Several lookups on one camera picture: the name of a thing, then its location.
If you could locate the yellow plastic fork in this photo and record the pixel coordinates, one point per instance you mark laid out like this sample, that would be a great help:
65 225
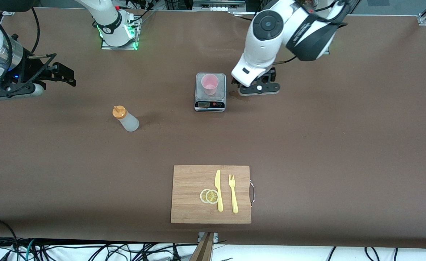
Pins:
234 203

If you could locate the wooden post with metal bracket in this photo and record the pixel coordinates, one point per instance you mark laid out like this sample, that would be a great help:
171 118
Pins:
205 250

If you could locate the pink plastic cup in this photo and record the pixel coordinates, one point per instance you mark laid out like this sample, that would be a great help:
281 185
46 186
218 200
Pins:
210 85

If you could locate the aluminium frame corner bracket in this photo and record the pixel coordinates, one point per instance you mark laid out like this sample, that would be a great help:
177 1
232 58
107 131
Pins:
424 19

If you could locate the silver digital kitchen scale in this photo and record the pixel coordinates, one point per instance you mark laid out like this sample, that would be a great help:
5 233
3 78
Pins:
210 105

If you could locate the wooden cutting board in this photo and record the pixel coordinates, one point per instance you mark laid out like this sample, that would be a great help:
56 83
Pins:
187 181

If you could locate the white power strip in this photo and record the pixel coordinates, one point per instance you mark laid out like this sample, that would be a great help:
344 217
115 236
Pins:
220 8

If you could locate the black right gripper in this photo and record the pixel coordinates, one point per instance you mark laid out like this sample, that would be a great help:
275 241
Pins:
30 67

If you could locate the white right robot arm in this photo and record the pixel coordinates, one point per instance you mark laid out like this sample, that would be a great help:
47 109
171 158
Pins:
108 18

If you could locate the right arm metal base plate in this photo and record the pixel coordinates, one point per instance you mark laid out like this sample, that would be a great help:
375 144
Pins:
118 47

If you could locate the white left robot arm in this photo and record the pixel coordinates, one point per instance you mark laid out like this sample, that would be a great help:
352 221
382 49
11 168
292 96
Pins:
260 50

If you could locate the yellow plastic knife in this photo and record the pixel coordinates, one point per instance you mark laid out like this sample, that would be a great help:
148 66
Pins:
219 203

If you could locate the lemon slice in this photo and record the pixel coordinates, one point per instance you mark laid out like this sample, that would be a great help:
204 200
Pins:
203 196
212 197

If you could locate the translucent squeeze bottle orange cap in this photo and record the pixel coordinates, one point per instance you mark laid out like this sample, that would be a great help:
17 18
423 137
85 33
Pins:
129 123

